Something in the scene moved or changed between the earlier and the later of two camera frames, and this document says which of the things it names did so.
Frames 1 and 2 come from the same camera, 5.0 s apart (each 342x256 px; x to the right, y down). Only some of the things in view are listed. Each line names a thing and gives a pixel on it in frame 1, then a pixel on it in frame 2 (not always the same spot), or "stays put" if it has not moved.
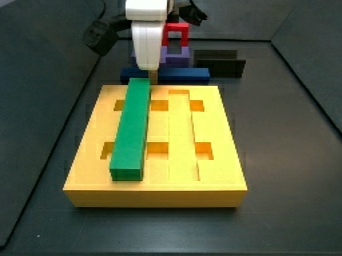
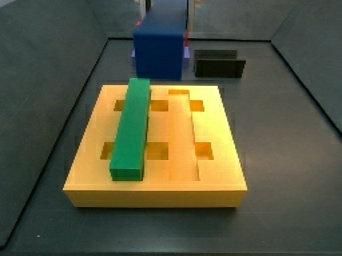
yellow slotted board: [191, 166] stays put
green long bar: [128, 152] stays put
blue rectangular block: [170, 76] -> [159, 41]
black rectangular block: [222, 62] stays put
